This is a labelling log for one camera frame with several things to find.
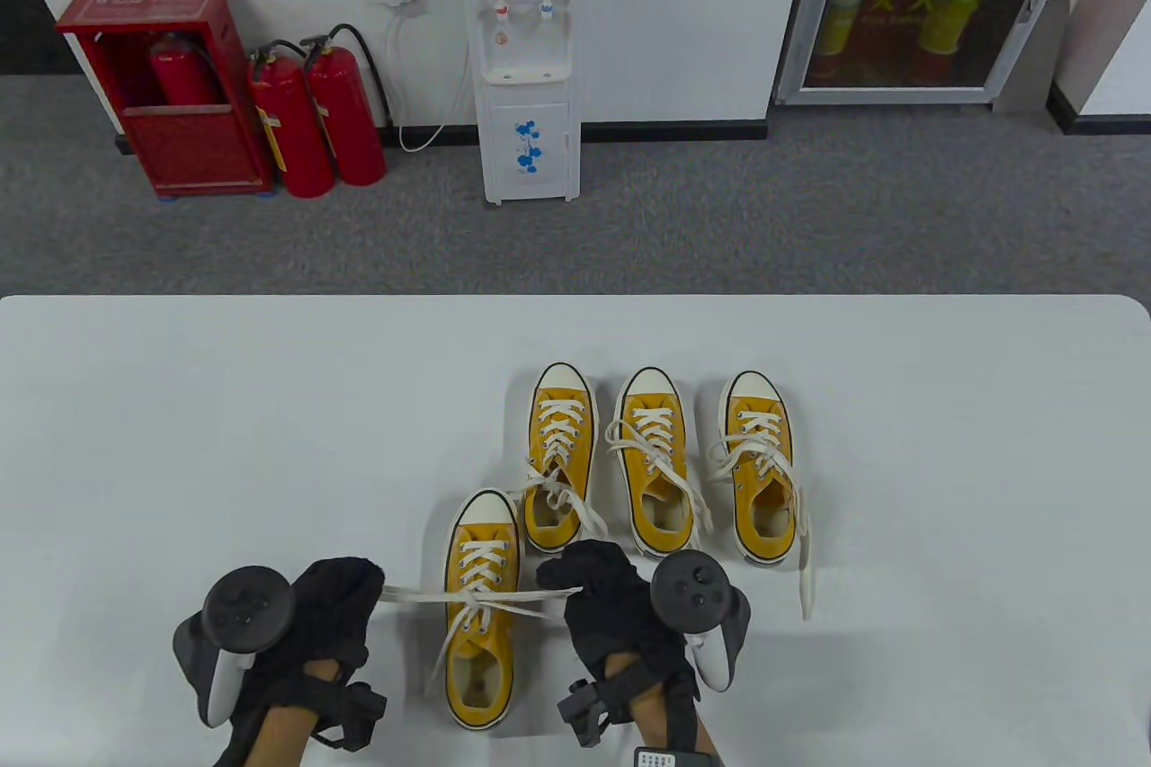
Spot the red fire extinguisher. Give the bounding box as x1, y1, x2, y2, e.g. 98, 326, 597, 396
299, 23, 393, 188
148, 32, 221, 107
245, 40, 336, 200

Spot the white power cable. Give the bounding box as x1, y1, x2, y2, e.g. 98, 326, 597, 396
385, 3, 473, 154

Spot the person's right forearm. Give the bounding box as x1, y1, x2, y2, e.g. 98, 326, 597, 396
604, 652, 720, 754

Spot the person's left hand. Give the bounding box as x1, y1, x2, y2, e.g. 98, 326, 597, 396
229, 557, 386, 714

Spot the white shoe lace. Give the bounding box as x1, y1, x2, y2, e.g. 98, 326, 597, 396
517, 403, 610, 548
379, 538, 585, 698
704, 410, 816, 621
607, 407, 716, 548

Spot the glass fire hydrant cabinet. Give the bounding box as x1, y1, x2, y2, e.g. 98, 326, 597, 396
773, 0, 1093, 107

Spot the white water dispenser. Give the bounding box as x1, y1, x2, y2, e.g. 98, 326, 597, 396
457, 0, 584, 206

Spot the person's right hand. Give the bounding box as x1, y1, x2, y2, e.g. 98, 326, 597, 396
537, 540, 702, 687

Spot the red extinguisher cabinet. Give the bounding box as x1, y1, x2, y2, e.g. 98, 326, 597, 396
56, 0, 275, 200

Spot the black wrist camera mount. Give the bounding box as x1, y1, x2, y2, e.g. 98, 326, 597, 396
558, 664, 725, 767
213, 673, 388, 767

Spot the black hand controller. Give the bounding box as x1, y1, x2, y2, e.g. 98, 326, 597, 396
173, 566, 298, 729
650, 551, 752, 692

